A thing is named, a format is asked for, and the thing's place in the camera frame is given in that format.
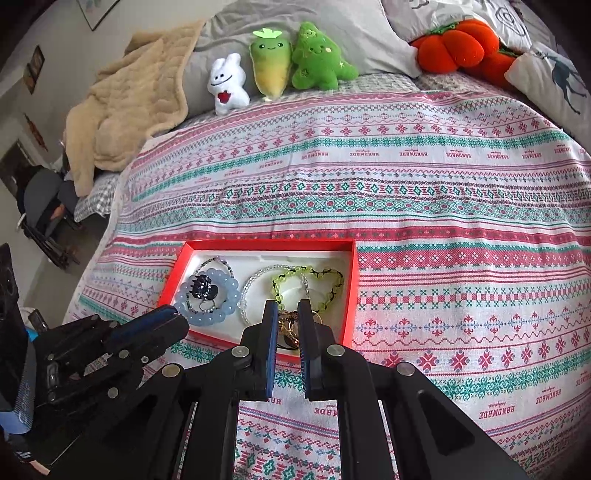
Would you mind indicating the beige fleece blanket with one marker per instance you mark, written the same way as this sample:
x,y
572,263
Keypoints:
x,y
124,106

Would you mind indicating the orange pumpkin plush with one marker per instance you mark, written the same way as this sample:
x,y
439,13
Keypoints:
x,y
452,46

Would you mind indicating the green tree plush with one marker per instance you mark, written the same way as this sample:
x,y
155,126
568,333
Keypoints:
x,y
318,55

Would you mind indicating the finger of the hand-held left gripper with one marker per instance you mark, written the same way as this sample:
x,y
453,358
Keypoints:
x,y
143,323
138,360

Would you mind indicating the red jewelry box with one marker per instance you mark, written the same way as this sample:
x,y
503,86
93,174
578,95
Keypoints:
x,y
323,263

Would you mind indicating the black hair claw clip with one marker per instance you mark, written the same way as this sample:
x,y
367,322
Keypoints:
x,y
203,288

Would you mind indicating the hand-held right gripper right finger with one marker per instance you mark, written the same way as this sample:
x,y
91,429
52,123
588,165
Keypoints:
x,y
303,350

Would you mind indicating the framed wall picture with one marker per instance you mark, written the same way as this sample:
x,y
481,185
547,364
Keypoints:
x,y
98,11

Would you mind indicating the patterned woven blanket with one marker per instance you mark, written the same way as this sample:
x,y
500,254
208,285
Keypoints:
x,y
461,230

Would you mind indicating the white deer print pillow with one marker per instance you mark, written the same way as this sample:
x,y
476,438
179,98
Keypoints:
x,y
554,78

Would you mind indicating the small wall poster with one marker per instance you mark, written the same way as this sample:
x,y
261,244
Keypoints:
x,y
34,69

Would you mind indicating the yellow green radish plush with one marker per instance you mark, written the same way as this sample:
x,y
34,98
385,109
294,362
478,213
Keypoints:
x,y
270,60

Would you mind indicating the red wall ornament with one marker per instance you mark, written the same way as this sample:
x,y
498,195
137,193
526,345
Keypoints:
x,y
37,134

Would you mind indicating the white plush toy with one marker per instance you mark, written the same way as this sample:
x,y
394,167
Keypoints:
x,y
226,87

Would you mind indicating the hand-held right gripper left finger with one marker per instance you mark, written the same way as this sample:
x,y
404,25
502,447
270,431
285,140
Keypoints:
x,y
272,350

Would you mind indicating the dark folding chair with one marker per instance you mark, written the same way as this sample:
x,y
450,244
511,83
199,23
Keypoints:
x,y
44,203

